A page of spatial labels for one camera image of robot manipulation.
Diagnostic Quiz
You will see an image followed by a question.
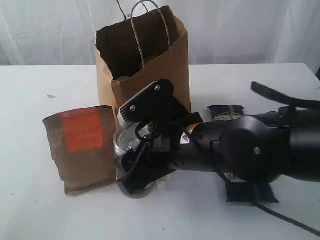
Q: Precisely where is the clear jar yellow lid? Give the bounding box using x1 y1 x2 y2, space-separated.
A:
116 55 158 81

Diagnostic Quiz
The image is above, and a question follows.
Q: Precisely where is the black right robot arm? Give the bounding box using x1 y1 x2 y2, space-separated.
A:
117 107 320 196

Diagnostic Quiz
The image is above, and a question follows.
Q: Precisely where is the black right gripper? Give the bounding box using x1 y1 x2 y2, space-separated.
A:
118 112 203 195

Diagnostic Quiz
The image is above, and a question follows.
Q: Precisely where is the dark jar pull-tab lid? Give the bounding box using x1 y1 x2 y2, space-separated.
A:
112 123 161 200

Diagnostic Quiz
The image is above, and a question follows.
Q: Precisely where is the black noodle packet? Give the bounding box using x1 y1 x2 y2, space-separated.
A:
208 105 279 204

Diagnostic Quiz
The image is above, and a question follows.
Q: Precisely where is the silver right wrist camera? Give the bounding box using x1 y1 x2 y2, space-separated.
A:
117 79 174 129

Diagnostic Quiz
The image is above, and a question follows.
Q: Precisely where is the brown pouch orange label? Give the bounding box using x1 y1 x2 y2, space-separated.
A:
42 105 117 196

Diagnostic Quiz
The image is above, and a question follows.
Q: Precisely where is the brown paper shopping bag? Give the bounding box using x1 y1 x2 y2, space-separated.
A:
96 0 192 123

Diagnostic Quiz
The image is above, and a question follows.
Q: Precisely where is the small white table scrap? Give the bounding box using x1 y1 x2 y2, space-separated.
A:
47 94 56 99

